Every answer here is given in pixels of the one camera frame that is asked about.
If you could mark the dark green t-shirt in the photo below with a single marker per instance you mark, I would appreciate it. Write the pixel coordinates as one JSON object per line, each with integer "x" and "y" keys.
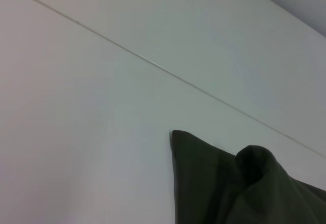
{"x": 242, "y": 183}

